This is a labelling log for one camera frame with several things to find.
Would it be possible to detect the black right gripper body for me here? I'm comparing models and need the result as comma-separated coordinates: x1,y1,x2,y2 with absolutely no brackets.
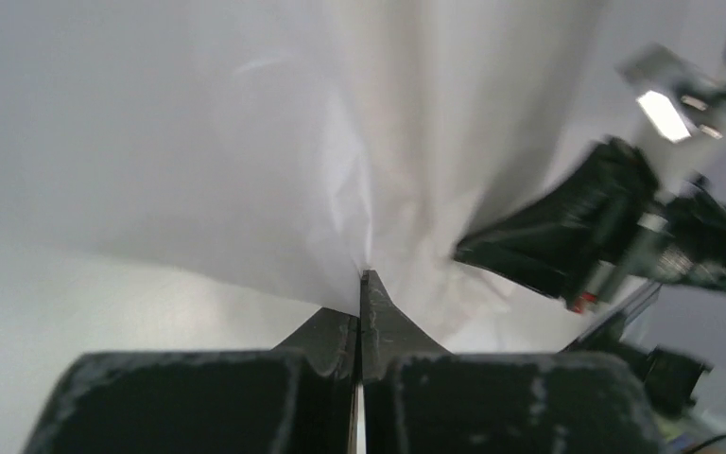
562,138,726,312

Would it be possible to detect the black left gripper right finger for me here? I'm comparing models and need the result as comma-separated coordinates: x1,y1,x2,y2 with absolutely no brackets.
360,271,664,453

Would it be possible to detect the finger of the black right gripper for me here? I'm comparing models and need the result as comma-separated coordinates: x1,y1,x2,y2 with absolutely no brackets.
453,182,614,298

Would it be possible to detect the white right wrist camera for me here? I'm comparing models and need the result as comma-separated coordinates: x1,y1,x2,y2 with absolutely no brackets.
616,42,726,196

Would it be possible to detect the black mounting rail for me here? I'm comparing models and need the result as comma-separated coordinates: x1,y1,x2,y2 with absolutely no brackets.
564,281,712,418

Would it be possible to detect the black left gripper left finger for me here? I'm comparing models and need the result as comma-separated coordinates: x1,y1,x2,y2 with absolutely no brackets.
25,308,358,453

